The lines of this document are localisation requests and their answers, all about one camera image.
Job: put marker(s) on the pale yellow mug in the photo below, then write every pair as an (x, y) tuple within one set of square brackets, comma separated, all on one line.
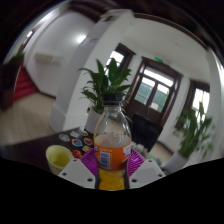
[(55, 161)]

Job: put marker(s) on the dark wooden stand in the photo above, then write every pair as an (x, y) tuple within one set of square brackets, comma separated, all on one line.
[(9, 85)]

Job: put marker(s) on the orange drink plastic bottle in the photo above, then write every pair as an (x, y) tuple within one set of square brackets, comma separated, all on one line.
[(112, 150)]

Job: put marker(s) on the leafy plant in white pot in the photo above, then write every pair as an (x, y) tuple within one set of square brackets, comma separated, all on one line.
[(191, 136), (103, 86)]

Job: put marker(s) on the white wall unit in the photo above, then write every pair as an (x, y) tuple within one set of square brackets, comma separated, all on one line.
[(47, 58)]

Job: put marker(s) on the dark framed window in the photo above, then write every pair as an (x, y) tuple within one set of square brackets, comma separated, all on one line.
[(116, 58), (198, 100)]

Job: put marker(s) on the black chair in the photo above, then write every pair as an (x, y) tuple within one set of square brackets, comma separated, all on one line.
[(145, 131)]

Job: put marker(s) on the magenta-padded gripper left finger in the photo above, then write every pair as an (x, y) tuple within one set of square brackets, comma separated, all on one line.
[(77, 173)]

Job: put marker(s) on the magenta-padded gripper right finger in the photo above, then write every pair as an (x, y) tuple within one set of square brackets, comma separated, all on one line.
[(148, 172)]

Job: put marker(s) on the green exit sign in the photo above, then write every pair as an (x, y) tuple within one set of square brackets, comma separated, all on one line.
[(158, 59)]

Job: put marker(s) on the small green plant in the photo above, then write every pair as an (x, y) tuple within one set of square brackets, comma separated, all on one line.
[(18, 57)]

